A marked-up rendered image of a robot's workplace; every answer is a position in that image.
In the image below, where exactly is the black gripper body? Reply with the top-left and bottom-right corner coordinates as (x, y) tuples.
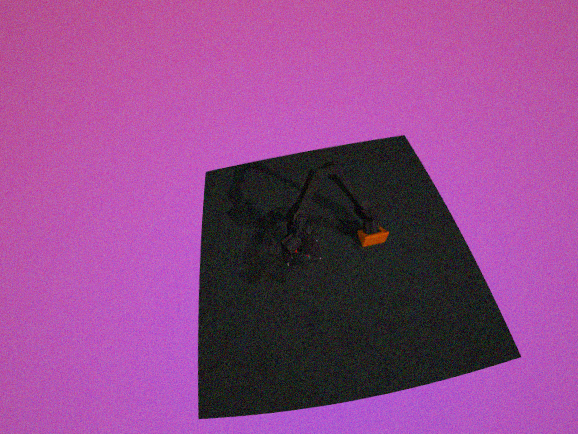
(292, 226), (319, 267)

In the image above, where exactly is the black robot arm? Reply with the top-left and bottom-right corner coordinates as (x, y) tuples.
(279, 161), (382, 255)

